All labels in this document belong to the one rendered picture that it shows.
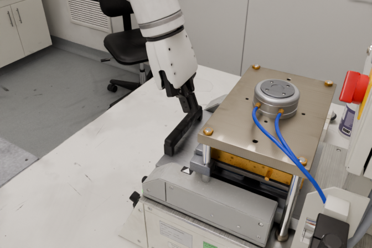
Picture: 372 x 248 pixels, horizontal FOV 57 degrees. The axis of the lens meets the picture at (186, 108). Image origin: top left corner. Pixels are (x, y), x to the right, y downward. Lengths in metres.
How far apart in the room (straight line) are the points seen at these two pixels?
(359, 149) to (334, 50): 1.79
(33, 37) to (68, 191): 2.49
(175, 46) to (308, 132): 0.28
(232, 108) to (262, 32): 1.71
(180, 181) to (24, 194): 0.53
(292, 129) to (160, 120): 0.67
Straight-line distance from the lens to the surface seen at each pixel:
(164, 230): 0.74
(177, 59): 0.64
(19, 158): 1.15
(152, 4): 0.61
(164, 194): 0.66
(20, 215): 0.99
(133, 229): 0.81
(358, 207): 0.53
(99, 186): 0.99
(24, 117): 2.71
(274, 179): 0.60
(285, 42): 2.28
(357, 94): 0.46
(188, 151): 0.73
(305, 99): 0.68
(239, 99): 0.65
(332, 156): 0.85
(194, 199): 0.63
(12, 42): 3.26
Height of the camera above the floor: 1.46
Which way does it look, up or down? 35 degrees down
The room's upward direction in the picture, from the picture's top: straight up
